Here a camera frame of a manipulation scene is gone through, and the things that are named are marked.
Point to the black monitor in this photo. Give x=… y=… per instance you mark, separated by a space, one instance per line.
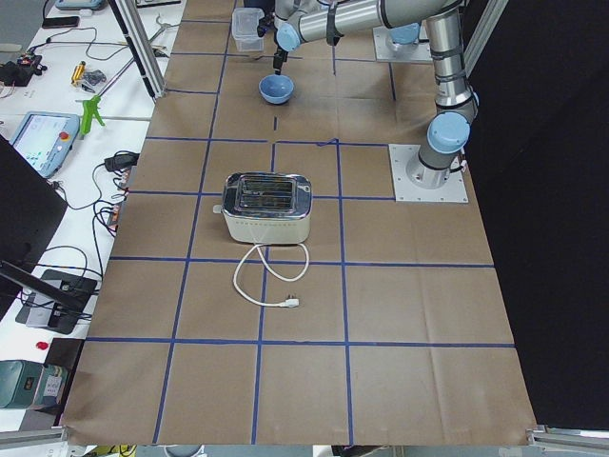
x=31 y=212

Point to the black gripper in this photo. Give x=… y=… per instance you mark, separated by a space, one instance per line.
x=278 y=61

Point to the clear plastic container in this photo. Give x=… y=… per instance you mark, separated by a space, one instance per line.
x=244 y=29

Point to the black power adapter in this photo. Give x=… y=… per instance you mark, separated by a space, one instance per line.
x=121 y=160

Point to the teach pendant tablet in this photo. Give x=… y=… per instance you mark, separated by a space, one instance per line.
x=45 y=138

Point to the blue bowl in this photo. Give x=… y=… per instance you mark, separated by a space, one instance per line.
x=276 y=89

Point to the black smartphone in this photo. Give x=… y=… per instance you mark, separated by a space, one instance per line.
x=63 y=22

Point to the orange screwdriver tool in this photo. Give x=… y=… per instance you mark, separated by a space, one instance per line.
x=78 y=73

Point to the green power supply box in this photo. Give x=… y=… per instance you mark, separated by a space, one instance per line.
x=20 y=381

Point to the silver toaster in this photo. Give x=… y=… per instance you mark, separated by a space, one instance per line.
x=267 y=207

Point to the aluminium frame post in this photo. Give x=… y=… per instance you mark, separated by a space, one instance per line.
x=130 y=24

